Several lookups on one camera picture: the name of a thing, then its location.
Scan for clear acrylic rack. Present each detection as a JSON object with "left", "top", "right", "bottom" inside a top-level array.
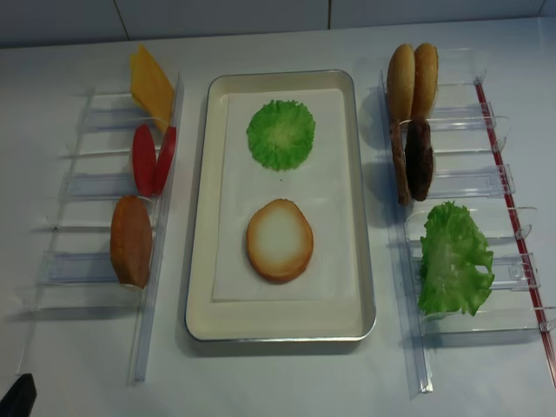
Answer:
[
  {"left": 369, "top": 49, "right": 555, "bottom": 395},
  {"left": 16, "top": 89, "right": 173, "bottom": 384}
]

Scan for toasted bun slice on tray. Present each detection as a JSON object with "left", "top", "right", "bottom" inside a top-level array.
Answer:
[{"left": 246, "top": 199, "right": 314, "bottom": 283}]

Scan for left bun half right rack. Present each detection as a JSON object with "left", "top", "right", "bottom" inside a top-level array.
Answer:
[{"left": 387, "top": 43, "right": 415, "bottom": 122}]

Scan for brown bun in left rack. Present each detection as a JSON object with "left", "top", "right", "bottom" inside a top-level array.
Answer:
[{"left": 110, "top": 195, "right": 153, "bottom": 288}]

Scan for white paper liner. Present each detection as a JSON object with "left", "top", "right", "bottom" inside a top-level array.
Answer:
[{"left": 212, "top": 89, "right": 356, "bottom": 301}]

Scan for bun half rack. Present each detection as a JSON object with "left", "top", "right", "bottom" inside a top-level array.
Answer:
[
  {"left": 411, "top": 43, "right": 439, "bottom": 119},
  {"left": 387, "top": 43, "right": 415, "bottom": 122}
]

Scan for right clear acrylic rack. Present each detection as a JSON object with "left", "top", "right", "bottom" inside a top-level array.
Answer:
[{"left": 369, "top": 49, "right": 555, "bottom": 395}]

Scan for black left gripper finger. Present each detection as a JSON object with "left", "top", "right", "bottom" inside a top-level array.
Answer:
[{"left": 0, "top": 374, "right": 37, "bottom": 417}]

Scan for white metal tray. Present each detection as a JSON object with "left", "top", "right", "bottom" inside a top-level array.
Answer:
[{"left": 185, "top": 69, "right": 376, "bottom": 342}]

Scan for right dark meat patty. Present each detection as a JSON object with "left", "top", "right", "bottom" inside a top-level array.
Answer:
[{"left": 405, "top": 119, "right": 434, "bottom": 202}]

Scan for flat green lettuce leaf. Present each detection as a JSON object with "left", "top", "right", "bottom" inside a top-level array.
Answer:
[{"left": 246, "top": 100, "right": 316, "bottom": 171}]

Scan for large green lettuce leaf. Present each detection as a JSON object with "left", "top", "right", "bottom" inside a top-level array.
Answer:
[{"left": 418, "top": 202, "right": 494, "bottom": 315}]

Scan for yellow cheese slices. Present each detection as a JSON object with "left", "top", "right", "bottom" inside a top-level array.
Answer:
[{"left": 130, "top": 44, "right": 175, "bottom": 133}]

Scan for left brown meat patty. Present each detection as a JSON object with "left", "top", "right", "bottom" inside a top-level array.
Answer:
[{"left": 389, "top": 121, "right": 411, "bottom": 206}]

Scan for left clear acrylic rack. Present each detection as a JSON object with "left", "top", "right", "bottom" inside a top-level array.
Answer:
[{"left": 16, "top": 89, "right": 173, "bottom": 384}]

